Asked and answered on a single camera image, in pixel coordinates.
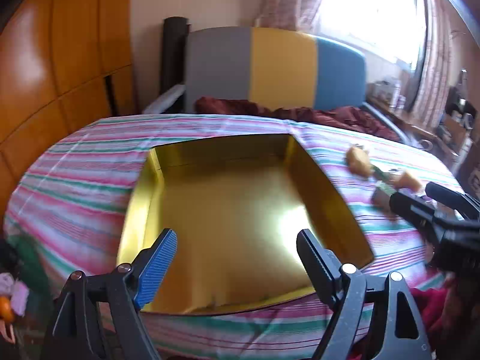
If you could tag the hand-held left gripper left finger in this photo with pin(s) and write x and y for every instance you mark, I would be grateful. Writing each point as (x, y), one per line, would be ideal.
(157, 270)

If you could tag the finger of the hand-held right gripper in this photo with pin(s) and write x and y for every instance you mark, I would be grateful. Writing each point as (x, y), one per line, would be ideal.
(450, 197)
(412, 210)

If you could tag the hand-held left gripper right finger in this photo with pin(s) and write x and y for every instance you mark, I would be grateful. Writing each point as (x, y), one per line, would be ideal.
(317, 266)

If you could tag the small yellow wedge sponge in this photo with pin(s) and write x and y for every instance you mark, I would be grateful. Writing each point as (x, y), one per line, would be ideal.
(408, 182)

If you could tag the green snack packet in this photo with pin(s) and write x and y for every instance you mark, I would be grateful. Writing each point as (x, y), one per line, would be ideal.
(382, 193)

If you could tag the gold-lined dark red box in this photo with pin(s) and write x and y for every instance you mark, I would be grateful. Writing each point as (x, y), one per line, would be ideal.
(232, 210)

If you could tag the red cloth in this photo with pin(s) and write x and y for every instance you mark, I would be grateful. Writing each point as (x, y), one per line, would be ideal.
(431, 303)

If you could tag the large yellow sponge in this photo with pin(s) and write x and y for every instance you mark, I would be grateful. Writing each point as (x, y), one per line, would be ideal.
(356, 161)

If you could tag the wooden desk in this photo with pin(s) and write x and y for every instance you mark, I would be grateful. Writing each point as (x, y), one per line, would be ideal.
(412, 127)

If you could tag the dark red blanket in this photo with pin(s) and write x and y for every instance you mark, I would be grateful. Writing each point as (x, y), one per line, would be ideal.
(337, 116)

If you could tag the striped bed sheet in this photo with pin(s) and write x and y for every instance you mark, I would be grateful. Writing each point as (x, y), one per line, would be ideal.
(75, 180)

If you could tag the pale pink cloth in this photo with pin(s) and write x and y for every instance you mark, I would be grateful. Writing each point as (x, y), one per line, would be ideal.
(17, 292)

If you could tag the orange round object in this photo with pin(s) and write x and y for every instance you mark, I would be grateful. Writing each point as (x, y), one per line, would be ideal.
(5, 307)

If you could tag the white pillow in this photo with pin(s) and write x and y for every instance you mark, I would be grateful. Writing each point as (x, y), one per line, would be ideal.
(165, 101)

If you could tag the grey yellow blue sofa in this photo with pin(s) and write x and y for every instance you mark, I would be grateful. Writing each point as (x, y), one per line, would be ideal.
(281, 63)

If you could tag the window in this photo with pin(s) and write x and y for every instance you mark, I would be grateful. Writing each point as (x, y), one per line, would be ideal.
(367, 7)

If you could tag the wooden wardrobe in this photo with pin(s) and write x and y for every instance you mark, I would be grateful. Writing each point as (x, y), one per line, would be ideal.
(56, 63)

